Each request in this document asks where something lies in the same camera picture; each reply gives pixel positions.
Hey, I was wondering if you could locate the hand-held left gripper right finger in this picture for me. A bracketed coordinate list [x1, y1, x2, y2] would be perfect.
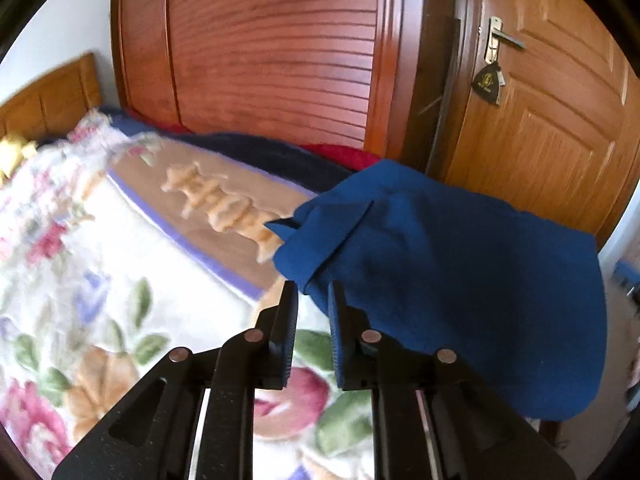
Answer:
[328, 281, 576, 480]

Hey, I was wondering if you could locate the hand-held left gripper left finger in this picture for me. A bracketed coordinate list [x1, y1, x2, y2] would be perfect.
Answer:
[52, 280, 299, 480]

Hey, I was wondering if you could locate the blue suit jacket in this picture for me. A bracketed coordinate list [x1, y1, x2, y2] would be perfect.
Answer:
[264, 159, 607, 422]

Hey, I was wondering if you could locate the red bed sheet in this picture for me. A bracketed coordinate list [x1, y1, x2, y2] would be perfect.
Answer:
[127, 110, 383, 172]

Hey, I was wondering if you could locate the floral blanket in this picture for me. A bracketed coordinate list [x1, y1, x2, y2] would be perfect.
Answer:
[0, 109, 383, 480]

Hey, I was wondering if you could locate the wooden slatted wardrobe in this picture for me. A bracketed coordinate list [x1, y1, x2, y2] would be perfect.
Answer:
[110, 0, 427, 167]

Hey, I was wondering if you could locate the black key fob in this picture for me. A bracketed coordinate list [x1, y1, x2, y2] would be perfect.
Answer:
[472, 62, 506, 107]

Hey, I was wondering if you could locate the wooden door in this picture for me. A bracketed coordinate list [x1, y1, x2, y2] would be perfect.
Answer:
[444, 0, 637, 248]

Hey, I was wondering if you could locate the yellow plush toy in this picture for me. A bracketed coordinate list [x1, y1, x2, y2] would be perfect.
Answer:
[0, 134, 39, 182]

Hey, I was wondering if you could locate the wooden bed headboard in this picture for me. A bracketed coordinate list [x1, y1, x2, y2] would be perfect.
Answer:
[0, 52, 104, 137]

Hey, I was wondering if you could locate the metal door handle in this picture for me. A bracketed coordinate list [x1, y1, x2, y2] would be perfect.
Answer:
[484, 16, 527, 62]

